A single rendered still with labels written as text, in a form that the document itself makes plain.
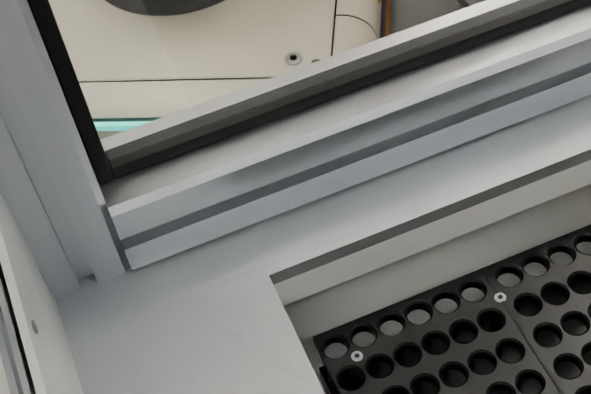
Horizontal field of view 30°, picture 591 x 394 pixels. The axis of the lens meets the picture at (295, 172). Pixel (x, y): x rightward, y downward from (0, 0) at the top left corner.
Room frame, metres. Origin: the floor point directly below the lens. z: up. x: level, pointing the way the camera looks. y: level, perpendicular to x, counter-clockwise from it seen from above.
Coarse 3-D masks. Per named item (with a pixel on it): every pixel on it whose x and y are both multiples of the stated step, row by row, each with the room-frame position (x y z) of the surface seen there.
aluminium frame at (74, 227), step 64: (0, 0) 0.30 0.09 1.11; (576, 0) 0.37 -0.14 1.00; (0, 64) 0.30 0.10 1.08; (64, 64) 0.31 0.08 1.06; (384, 64) 0.35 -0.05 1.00; (448, 64) 0.35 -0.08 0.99; (512, 64) 0.34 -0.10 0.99; (576, 64) 0.35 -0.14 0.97; (0, 128) 0.29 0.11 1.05; (64, 128) 0.30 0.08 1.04; (256, 128) 0.33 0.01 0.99; (320, 128) 0.32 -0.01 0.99; (384, 128) 0.33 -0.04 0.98; (448, 128) 0.33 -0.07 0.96; (64, 192) 0.29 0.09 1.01; (128, 192) 0.31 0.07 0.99; (192, 192) 0.30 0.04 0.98; (256, 192) 0.32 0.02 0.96; (320, 192) 0.32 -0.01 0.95; (64, 256) 0.29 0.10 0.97; (128, 256) 0.30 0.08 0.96; (0, 320) 0.20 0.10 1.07; (0, 384) 0.16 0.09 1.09
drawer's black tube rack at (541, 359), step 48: (528, 288) 0.28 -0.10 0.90; (576, 288) 0.30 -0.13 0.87; (432, 336) 0.27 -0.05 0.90; (480, 336) 0.26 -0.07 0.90; (528, 336) 0.26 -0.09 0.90; (576, 336) 0.25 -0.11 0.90; (336, 384) 0.25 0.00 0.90; (384, 384) 0.24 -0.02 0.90; (432, 384) 0.26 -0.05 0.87; (480, 384) 0.24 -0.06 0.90; (528, 384) 0.25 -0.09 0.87; (576, 384) 0.23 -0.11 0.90
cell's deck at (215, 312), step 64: (512, 128) 0.34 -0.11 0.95; (576, 128) 0.34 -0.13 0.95; (384, 192) 0.32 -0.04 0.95; (448, 192) 0.31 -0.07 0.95; (512, 192) 0.31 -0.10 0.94; (192, 256) 0.30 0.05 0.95; (256, 256) 0.29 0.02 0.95; (320, 256) 0.29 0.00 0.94; (384, 256) 0.30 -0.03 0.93; (64, 320) 0.28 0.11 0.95; (128, 320) 0.27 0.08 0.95; (192, 320) 0.27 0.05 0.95; (256, 320) 0.26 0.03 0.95; (128, 384) 0.24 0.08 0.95; (192, 384) 0.23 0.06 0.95; (256, 384) 0.23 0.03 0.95; (320, 384) 0.22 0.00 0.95
